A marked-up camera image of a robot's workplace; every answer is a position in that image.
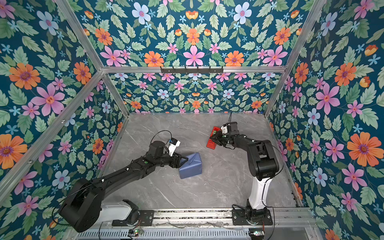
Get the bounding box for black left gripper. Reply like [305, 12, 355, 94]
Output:
[154, 150, 190, 169]

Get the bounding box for light blue wrapping paper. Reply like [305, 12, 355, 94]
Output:
[179, 153, 203, 179]

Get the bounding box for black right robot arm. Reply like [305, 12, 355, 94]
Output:
[210, 122, 280, 225]

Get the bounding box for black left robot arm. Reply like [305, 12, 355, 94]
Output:
[58, 141, 189, 233]

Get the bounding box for red tape dispenser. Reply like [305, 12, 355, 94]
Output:
[206, 126, 221, 150]

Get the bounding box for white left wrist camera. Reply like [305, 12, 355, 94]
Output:
[168, 138, 181, 157]

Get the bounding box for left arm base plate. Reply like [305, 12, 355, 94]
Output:
[112, 210, 155, 227]

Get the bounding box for white cable duct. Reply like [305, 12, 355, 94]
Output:
[77, 229, 251, 240]

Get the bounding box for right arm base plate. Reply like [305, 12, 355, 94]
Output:
[232, 208, 274, 226]

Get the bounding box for black hook rail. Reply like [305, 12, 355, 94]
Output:
[160, 67, 224, 74]

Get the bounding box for aluminium mounting rail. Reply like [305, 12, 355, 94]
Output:
[68, 207, 319, 230]

